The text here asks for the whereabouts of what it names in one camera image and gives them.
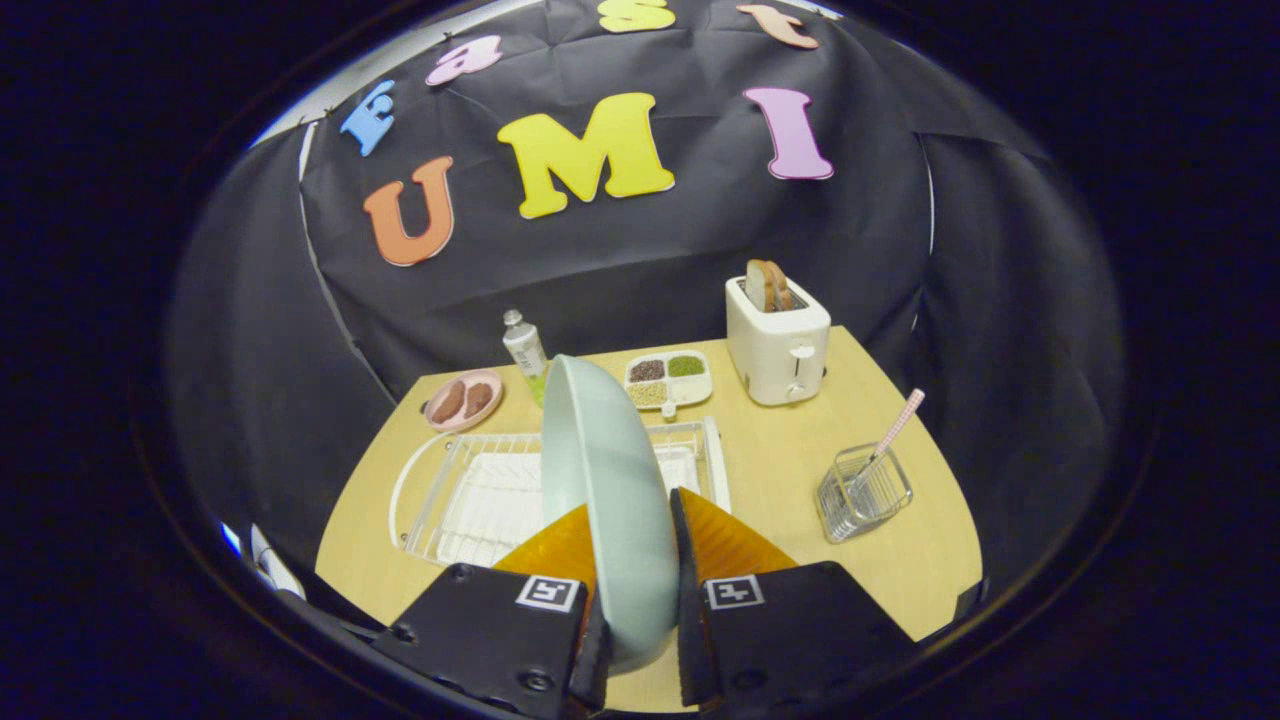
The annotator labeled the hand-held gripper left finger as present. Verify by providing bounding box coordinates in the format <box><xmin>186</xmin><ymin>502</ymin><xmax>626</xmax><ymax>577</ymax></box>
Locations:
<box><xmin>372</xmin><ymin>503</ymin><xmax>613</xmax><ymax>719</ymax></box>

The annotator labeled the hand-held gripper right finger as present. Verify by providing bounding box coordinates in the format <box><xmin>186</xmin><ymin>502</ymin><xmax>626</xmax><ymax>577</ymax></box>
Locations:
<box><xmin>668</xmin><ymin>487</ymin><xmax>916</xmax><ymax>713</ymax></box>

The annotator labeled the white wire dish rack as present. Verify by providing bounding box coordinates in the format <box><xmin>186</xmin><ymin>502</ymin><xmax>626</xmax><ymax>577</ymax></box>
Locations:
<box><xmin>388</xmin><ymin>417</ymin><xmax>732</xmax><ymax>569</ymax></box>

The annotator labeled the pale green plate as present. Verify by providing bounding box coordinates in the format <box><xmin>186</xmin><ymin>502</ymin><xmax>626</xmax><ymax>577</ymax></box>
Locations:
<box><xmin>540</xmin><ymin>354</ymin><xmax>683</xmax><ymax>673</ymax></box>

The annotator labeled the spoon with checkered handle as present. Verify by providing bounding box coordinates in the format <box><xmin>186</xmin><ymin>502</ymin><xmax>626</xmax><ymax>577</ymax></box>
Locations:
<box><xmin>850</xmin><ymin>389</ymin><xmax>926</xmax><ymax>491</ymax></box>

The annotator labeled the small pink plate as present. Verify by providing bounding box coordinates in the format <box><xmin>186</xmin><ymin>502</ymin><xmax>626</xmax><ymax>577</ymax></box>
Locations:
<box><xmin>423</xmin><ymin>368</ymin><xmax>504</xmax><ymax>434</ymax></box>

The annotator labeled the white divided tray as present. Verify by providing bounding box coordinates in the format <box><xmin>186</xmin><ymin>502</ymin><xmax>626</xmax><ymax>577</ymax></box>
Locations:
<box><xmin>623</xmin><ymin>349</ymin><xmax>714</xmax><ymax>417</ymax></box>

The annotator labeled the white toaster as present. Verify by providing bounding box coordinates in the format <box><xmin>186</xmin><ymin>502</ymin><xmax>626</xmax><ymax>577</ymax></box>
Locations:
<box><xmin>725</xmin><ymin>275</ymin><xmax>832</xmax><ymax>407</ymax></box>

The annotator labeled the clear bottle with green drink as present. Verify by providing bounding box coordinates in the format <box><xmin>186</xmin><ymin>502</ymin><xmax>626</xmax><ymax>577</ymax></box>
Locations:
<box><xmin>502</xmin><ymin>309</ymin><xmax>551</xmax><ymax>406</ymax></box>

